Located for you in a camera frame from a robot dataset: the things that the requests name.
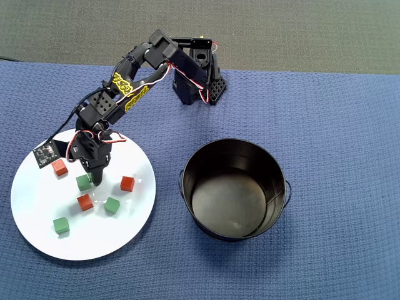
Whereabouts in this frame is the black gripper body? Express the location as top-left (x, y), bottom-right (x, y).
top-left (67, 134), bottom-right (112, 169)

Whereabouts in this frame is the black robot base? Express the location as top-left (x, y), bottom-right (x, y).
top-left (171, 36), bottom-right (228, 107)

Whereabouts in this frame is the white round plate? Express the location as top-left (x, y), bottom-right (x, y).
top-left (10, 128), bottom-right (157, 262)

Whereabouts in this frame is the red cube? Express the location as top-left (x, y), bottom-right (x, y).
top-left (76, 193), bottom-right (94, 212)
top-left (120, 176), bottom-right (136, 192)
top-left (51, 158), bottom-right (69, 178)

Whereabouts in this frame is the black metal bucket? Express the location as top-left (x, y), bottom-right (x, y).
top-left (177, 138), bottom-right (293, 243)

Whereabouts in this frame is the blue woven table cloth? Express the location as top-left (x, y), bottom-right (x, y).
top-left (0, 61), bottom-right (400, 300)

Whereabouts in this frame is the red white servo wire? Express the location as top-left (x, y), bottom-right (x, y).
top-left (69, 129), bottom-right (128, 163)
top-left (167, 61), bottom-right (211, 104)

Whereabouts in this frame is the small camera circuit board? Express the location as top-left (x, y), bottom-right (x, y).
top-left (32, 139), bottom-right (62, 169)

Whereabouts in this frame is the black camera cable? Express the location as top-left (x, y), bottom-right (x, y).
top-left (48, 37), bottom-right (192, 141)

